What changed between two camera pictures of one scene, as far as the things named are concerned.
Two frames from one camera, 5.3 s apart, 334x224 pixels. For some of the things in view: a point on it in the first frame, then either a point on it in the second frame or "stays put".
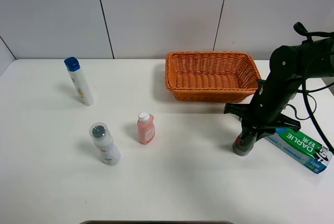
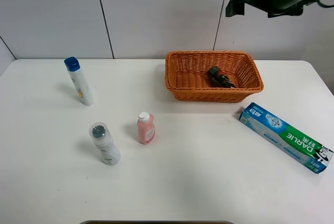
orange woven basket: [211, 77] stays put
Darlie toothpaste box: [301, 148] stays put
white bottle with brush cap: [100, 134] stays put
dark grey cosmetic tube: [243, 144] → [218, 78]
